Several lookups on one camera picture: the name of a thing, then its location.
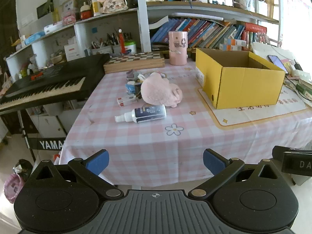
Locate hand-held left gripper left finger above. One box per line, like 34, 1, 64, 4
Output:
29, 149, 122, 199

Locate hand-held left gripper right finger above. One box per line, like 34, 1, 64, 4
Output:
188, 149, 283, 199

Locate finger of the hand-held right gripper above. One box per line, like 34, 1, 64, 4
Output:
272, 145, 312, 161

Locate white red small carton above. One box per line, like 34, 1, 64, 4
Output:
117, 96, 137, 107

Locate white spray bottle dark label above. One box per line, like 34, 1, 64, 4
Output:
115, 104, 167, 123

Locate yellow cardboard box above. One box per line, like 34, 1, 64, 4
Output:
196, 48, 285, 110

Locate blue white small packet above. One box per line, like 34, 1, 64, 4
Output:
125, 81, 142, 94

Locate pink plush toy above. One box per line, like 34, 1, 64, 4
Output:
141, 72, 183, 108

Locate white yellow-edged desk mat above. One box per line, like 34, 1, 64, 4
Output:
197, 83, 309, 127

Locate black keyboard stand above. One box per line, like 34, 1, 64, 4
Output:
15, 110, 69, 166

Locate white cabinet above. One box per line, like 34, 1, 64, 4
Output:
26, 100, 86, 139

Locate green book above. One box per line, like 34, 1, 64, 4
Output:
296, 83, 312, 100

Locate black plastic bag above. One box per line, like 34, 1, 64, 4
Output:
13, 159, 33, 176

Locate white plastic case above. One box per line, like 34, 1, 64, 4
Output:
291, 69, 312, 78

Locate black smartphone lit screen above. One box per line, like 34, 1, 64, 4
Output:
267, 55, 289, 75

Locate pink bag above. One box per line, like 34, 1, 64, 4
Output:
4, 173, 26, 204

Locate grey toy truck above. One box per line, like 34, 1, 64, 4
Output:
126, 69, 147, 81

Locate black electronic keyboard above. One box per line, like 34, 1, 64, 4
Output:
0, 53, 111, 114

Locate white paper sheets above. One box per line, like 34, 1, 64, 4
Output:
251, 41, 293, 61

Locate wooden chessboard box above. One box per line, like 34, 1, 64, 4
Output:
104, 52, 165, 74

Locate pen holder with pens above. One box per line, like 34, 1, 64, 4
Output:
91, 29, 122, 55

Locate white box red label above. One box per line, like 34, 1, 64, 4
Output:
64, 43, 80, 61

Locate orange white carton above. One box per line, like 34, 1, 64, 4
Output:
224, 38, 246, 46
219, 44, 244, 51

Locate pink cylindrical tin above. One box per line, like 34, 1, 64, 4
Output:
169, 31, 188, 66

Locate green white jar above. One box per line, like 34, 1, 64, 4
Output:
124, 40, 137, 54

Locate red white-capped bottle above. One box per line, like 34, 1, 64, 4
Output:
118, 28, 125, 54

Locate red boxed book set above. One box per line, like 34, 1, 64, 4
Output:
245, 22, 267, 44

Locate row of slanted books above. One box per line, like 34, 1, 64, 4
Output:
150, 17, 246, 49

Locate blue tissue pack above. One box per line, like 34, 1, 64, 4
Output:
24, 32, 45, 45

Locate white flat carton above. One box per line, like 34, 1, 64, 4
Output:
44, 21, 63, 34

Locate pink tissue box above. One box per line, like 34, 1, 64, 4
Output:
61, 13, 76, 26

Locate red white doll jar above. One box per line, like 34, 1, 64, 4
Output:
80, 2, 93, 20

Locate white shelf unit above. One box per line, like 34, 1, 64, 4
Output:
5, 0, 281, 78

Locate white yellow bottle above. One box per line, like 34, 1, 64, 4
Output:
91, 0, 101, 17

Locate smartphone on stand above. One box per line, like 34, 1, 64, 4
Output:
208, 0, 234, 7

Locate dark picture frame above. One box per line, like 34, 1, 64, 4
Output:
36, 1, 54, 19

